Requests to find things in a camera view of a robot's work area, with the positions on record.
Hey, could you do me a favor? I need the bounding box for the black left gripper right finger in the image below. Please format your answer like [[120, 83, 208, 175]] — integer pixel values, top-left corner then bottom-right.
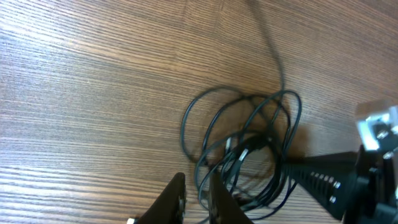
[[208, 173, 253, 224]]

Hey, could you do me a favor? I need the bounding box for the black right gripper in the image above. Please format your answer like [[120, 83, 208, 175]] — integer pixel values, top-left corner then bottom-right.
[[284, 123, 398, 224]]

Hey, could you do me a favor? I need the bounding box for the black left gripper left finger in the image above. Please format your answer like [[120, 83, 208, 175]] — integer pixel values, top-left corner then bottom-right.
[[136, 172, 186, 224]]

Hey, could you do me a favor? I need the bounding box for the thin black micro USB cable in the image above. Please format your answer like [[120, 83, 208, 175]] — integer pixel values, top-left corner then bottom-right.
[[180, 0, 292, 166]]

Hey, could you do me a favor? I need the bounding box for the black USB cable silver plug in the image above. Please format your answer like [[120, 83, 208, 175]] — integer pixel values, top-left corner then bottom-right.
[[180, 87, 302, 221]]

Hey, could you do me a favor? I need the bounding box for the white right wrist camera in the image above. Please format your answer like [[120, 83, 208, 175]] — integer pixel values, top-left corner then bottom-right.
[[354, 100, 397, 153]]

